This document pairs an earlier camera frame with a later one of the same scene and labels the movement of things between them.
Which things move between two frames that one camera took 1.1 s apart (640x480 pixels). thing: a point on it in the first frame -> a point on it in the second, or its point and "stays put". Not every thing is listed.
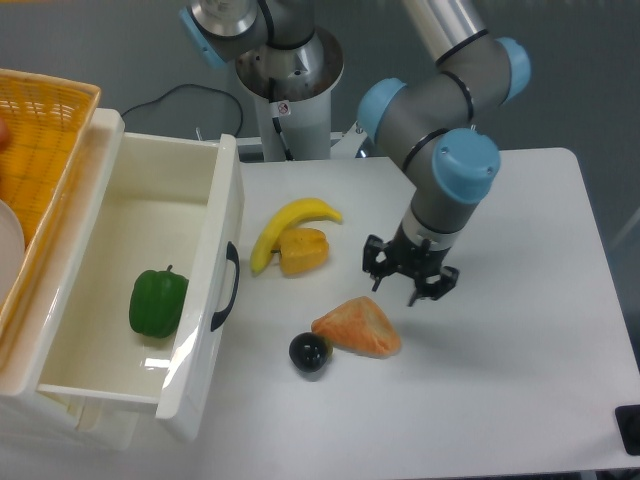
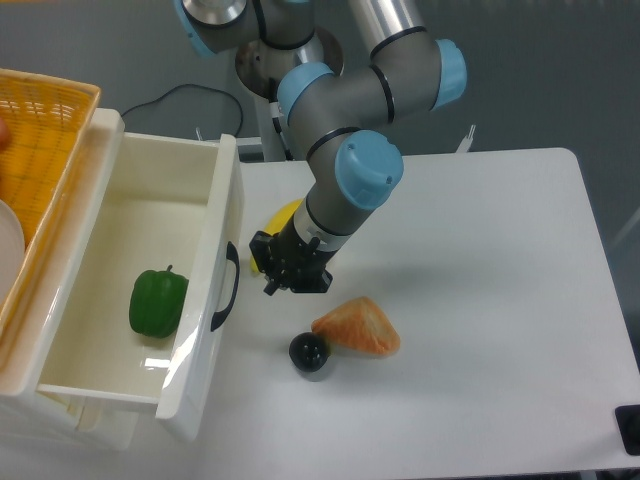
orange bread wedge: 360,326 stays put
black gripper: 380,261 -> 283,254
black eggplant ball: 309,352 stays put
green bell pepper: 157,301 stays put
